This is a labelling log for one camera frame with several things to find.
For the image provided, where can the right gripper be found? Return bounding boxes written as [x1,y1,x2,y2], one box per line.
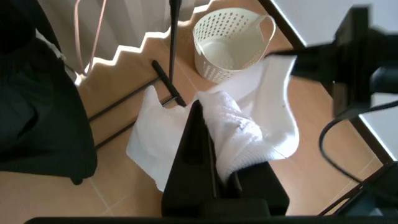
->
[266,5,398,118]

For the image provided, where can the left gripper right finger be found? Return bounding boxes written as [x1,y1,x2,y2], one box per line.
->
[229,160,290,217]

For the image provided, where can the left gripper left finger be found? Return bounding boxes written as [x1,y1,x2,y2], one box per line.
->
[161,100,219,218]

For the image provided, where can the white garment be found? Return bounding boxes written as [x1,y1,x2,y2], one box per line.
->
[126,55,300,192]

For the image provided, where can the black shorts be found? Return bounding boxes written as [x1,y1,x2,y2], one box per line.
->
[0,0,98,186]

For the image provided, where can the white laundry basket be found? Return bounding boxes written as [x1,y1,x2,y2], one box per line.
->
[192,7,277,85]

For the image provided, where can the black clothes rack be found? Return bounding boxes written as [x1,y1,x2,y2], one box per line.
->
[63,0,188,151]

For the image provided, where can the pink clothes hanger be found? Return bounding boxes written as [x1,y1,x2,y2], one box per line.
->
[73,0,108,77]

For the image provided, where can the beige curtain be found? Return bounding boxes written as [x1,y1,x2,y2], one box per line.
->
[36,0,212,82]

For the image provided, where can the black cable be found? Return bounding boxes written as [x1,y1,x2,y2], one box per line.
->
[318,99,398,185]

